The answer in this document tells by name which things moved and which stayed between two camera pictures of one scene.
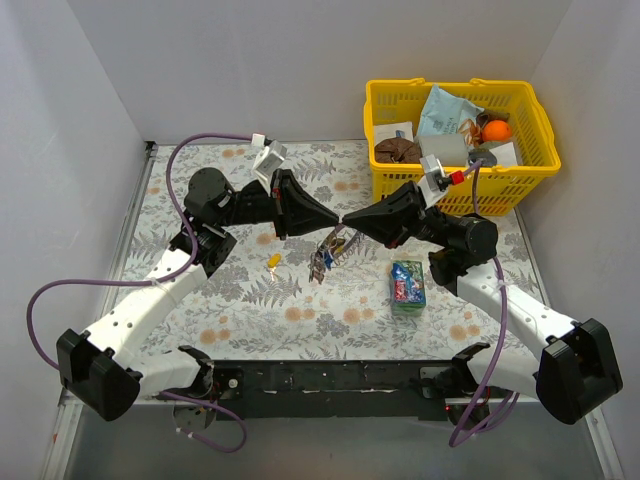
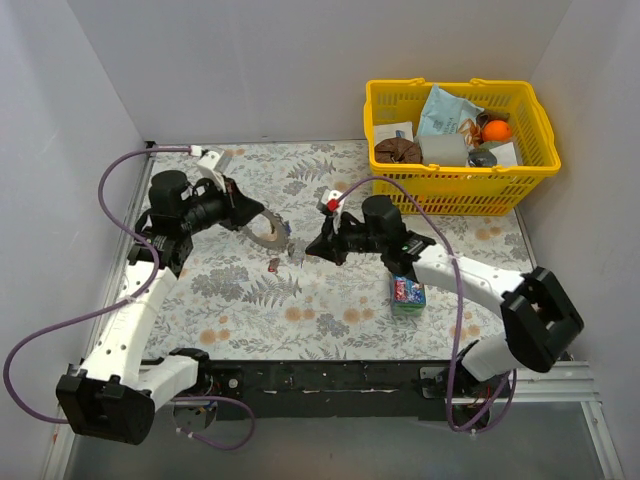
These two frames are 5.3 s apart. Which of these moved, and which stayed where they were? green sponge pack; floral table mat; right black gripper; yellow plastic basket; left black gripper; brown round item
Moved: left black gripper; right black gripper
Stayed: brown round item; floral table mat; green sponge pack; yellow plastic basket
